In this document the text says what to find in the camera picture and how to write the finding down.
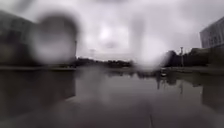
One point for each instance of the distant row of trees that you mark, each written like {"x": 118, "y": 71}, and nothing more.
{"x": 106, "y": 62}

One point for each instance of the wet grey paved plaza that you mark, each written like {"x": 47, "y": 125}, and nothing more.
{"x": 113, "y": 103}

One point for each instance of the pole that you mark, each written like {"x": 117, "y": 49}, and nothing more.
{"x": 181, "y": 56}

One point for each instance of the dark trees and hedge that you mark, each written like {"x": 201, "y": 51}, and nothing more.
{"x": 200, "y": 57}

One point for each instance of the large grey building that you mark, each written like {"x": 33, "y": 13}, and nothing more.
{"x": 13, "y": 43}

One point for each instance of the pale building with window rows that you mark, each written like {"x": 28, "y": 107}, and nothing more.
{"x": 213, "y": 35}

